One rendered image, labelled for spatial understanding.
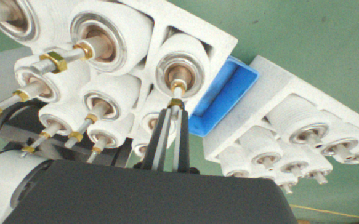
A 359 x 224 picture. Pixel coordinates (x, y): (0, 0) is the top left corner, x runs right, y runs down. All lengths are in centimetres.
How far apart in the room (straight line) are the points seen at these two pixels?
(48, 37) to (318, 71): 73
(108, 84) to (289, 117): 38
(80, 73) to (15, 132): 53
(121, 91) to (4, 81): 30
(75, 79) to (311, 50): 67
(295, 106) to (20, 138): 95
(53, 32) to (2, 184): 43
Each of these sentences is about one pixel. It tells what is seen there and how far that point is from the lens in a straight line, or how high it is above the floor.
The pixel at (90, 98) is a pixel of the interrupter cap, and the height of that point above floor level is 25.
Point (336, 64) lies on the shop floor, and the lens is 68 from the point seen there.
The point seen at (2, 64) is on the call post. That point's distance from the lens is 49.
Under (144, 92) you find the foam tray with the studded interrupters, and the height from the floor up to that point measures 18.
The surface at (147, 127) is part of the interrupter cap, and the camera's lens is 26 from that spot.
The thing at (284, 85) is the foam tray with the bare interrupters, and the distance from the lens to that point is 35.
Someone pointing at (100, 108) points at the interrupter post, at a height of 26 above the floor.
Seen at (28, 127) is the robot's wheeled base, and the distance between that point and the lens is 79.
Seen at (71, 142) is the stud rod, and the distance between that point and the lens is 23.
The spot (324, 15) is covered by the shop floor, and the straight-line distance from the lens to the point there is 56.
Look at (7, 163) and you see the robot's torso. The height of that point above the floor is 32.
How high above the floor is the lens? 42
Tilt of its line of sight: 49 degrees down
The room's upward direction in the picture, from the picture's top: 174 degrees counter-clockwise
